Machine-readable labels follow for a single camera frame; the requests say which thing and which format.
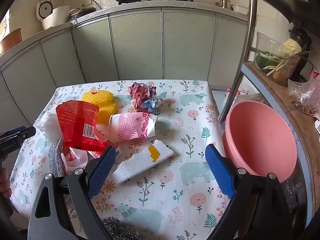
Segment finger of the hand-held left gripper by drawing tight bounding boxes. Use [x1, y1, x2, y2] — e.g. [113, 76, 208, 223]
[0, 127, 27, 137]
[11, 126, 37, 140]

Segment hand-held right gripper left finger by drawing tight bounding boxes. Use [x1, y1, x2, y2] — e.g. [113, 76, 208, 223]
[27, 145, 117, 240]

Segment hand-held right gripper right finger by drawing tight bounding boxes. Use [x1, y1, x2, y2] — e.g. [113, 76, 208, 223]
[204, 144, 294, 240]

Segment clear plastic bag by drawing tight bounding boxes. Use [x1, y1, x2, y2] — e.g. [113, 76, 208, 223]
[34, 112, 60, 140]

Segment pink plastic basin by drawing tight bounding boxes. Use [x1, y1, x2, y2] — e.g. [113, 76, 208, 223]
[221, 100, 298, 184]

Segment pink patterned paper cup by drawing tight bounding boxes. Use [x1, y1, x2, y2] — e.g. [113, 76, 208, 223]
[109, 112, 158, 143]

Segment yellow foam fruit net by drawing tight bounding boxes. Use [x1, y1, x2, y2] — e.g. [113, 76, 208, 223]
[96, 102, 119, 124]

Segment red foil paper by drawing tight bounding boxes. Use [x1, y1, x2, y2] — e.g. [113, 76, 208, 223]
[129, 82, 161, 113]

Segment person's left hand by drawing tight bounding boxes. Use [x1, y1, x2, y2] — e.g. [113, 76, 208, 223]
[0, 167, 12, 199]

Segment white red plastic wrapper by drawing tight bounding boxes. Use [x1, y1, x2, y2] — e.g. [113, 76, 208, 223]
[61, 147, 88, 173]

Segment white styrofoam piece yellow tape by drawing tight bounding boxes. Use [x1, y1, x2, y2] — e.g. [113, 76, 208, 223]
[112, 139, 175, 186]

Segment silver glitter scouring pad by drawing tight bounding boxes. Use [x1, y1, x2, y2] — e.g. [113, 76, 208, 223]
[48, 138, 66, 177]

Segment red and white card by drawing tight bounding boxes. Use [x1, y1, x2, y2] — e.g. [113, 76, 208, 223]
[55, 99, 118, 158]

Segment steel wool scrubber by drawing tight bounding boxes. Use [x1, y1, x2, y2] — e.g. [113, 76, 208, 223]
[100, 214, 148, 240]

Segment floral bear print tablecloth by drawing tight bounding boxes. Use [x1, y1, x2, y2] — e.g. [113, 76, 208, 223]
[10, 79, 227, 240]

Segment yellow foam net red sticker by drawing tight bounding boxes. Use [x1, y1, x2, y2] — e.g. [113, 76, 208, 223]
[82, 89, 116, 108]

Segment red white plastic bag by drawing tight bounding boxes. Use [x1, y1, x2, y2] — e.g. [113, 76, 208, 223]
[226, 87, 251, 98]

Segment brown bucket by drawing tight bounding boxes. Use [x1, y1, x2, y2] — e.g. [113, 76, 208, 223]
[0, 28, 22, 55]

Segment crinkled clear bag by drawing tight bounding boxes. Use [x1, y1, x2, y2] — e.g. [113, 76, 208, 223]
[287, 77, 320, 114]

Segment white rice cooker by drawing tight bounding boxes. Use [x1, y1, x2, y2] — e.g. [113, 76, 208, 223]
[37, 1, 54, 21]
[41, 5, 71, 30]

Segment green pepper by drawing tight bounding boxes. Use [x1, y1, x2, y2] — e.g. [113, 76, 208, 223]
[255, 52, 273, 71]

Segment scallions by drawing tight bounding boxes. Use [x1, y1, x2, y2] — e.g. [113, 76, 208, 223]
[260, 51, 316, 77]

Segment dark electric cooking pot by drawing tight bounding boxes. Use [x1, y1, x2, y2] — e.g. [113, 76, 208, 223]
[68, 7, 97, 22]

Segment grey kitchen counter cabinet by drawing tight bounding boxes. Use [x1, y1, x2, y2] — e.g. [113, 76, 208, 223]
[0, 0, 250, 130]

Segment clear glass container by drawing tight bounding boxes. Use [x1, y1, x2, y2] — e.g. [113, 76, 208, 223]
[255, 31, 283, 55]

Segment metal shelf rack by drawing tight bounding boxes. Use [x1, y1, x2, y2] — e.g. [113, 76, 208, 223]
[215, 0, 320, 240]

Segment cauliflower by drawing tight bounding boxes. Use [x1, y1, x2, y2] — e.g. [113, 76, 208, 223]
[282, 38, 302, 55]

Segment black blender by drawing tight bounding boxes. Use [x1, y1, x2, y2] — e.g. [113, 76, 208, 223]
[287, 27, 312, 81]

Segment white dish tray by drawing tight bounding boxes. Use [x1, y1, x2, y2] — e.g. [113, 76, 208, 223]
[234, 3, 250, 22]

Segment metal kettle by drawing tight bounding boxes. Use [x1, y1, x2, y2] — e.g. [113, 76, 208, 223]
[215, 0, 234, 12]

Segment gas stove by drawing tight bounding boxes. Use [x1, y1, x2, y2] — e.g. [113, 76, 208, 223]
[117, 0, 199, 5]

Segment power cable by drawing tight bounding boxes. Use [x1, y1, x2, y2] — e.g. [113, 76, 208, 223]
[71, 5, 87, 83]

